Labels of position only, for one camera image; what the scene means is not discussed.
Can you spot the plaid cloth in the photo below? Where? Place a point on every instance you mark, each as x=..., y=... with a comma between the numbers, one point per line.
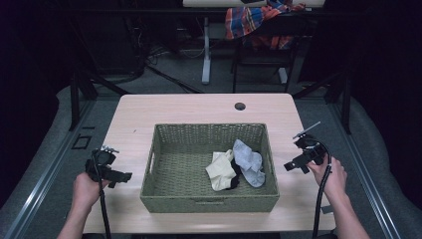
x=245, y=20

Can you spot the aluminium floor rail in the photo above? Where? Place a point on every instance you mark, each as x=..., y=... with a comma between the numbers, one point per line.
x=368, y=179
x=49, y=172

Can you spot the black metal stand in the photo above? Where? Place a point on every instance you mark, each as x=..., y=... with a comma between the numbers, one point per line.
x=75, y=99
x=346, y=103

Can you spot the green woven basket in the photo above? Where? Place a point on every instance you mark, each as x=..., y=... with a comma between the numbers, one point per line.
x=179, y=172

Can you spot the grey sock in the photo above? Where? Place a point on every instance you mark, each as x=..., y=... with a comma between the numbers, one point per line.
x=249, y=161

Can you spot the white desk foot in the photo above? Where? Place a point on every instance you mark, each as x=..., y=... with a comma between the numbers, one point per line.
x=282, y=75

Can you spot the cream sock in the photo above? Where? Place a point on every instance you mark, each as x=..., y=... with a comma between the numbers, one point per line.
x=220, y=172

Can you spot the black sock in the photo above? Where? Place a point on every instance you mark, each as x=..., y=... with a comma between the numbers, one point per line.
x=236, y=177

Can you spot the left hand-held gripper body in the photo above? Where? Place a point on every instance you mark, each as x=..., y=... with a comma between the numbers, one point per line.
x=102, y=160

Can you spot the black chair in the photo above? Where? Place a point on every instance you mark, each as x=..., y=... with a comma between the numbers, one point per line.
x=265, y=56

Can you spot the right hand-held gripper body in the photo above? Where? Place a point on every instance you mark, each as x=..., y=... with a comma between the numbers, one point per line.
x=310, y=149

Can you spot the person's left hand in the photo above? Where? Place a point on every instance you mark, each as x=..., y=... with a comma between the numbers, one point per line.
x=87, y=191

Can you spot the white desk leg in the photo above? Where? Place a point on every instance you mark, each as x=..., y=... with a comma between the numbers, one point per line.
x=206, y=56

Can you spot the person's right hand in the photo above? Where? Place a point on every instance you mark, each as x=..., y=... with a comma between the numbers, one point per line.
x=331, y=177

